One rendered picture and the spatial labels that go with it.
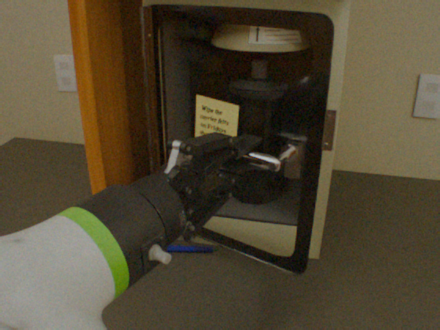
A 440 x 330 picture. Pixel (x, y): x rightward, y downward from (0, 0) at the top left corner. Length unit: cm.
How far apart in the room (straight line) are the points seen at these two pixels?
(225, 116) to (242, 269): 29
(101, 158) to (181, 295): 27
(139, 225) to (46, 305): 11
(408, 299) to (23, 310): 61
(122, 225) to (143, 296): 37
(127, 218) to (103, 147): 34
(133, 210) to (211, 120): 29
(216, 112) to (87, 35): 22
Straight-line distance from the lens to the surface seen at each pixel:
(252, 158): 54
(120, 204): 36
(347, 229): 89
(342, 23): 62
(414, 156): 118
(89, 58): 63
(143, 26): 67
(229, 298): 70
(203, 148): 45
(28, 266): 31
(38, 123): 144
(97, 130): 66
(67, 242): 33
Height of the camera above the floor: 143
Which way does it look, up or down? 25 degrees down
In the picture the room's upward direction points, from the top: straight up
